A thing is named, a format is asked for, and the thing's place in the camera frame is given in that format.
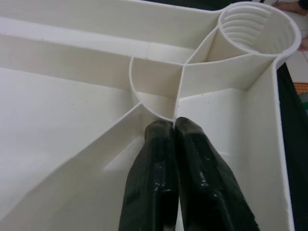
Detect black cloth table cover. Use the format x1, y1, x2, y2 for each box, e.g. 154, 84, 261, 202
276, 57, 304, 231

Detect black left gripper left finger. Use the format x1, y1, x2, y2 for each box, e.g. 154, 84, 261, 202
117, 119, 180, 231

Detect white plastic children table top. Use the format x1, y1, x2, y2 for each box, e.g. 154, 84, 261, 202
0, 0, 303, 231

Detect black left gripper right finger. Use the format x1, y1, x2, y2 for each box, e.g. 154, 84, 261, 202
174, 116, 261, 231

